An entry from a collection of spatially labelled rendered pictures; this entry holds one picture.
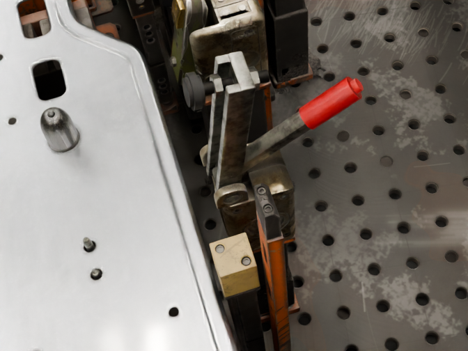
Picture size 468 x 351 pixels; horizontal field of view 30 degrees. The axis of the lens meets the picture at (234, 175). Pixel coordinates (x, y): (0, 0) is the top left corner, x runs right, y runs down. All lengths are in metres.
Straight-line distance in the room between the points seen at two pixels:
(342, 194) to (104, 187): 0.41
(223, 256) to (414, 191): 0.49
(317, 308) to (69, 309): 0.39
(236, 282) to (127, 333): 0.12
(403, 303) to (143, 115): 0.43
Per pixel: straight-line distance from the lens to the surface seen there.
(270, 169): 0.80
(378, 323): 1.12
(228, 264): 0.75
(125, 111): 0.91
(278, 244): 0.67
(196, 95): 0.65
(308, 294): 1.12
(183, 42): 0.88
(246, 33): 0.89
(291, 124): 0.75
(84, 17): 1.01
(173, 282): 0.82
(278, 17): 1.14
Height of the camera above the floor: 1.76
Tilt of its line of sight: 62 degrees down
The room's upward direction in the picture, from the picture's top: 10 degrees counter-clockwise
